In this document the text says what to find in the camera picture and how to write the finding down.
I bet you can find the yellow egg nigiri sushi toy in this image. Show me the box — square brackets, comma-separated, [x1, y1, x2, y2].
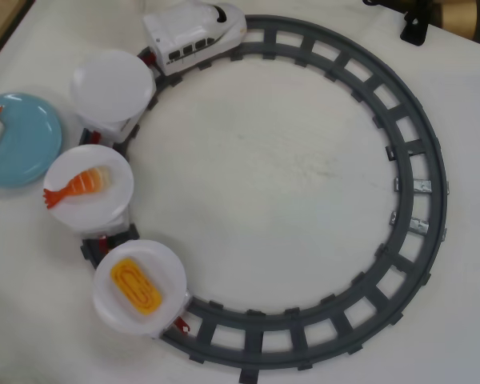
[110, 258, 164, 318]

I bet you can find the white toy Shinkansen locomotive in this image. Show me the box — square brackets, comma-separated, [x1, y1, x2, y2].
[140, 0, 248, 77]

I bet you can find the blue round dish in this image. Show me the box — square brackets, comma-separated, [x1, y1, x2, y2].
[0, 91, 63, 189]

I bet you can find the white round plastic plate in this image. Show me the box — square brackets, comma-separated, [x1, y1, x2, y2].
[70, 48, 154, 122]
[92, 238, 188, 335]
[45, 144, 135, 234]

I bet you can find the grey circular toy train track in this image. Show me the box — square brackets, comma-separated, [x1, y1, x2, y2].
[79, 14, 450, 384]

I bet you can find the black clamp bracket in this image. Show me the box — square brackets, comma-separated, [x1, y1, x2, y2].
[399, 10, 430, 46]

